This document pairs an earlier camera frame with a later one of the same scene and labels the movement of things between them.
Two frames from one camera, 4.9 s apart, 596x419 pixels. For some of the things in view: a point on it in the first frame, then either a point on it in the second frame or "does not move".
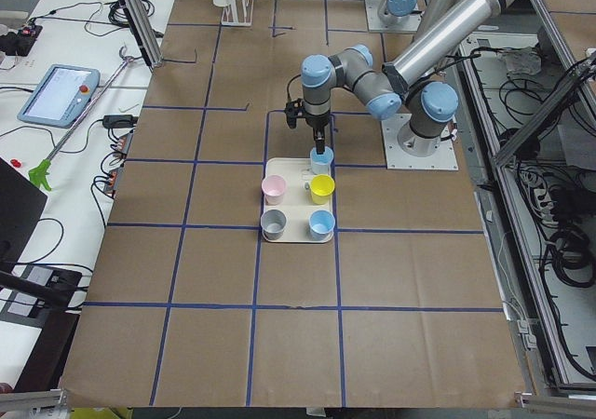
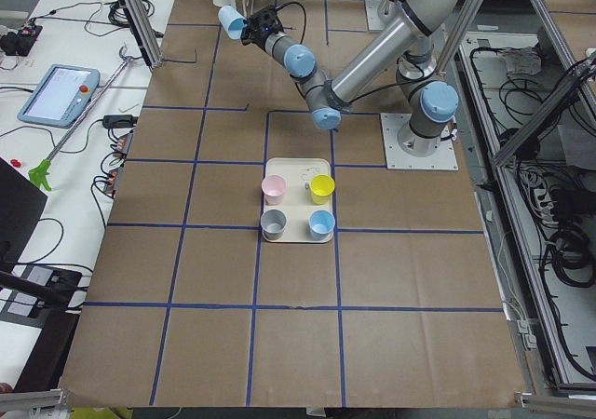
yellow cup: x=321 y=187 does not move
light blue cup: x=320 y=163 to x=232 y=21
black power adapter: x=120 y=121 does not move
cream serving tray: x=297 y=205 does not move
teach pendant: x=62 y=97 does not move
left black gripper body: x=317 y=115 to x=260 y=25
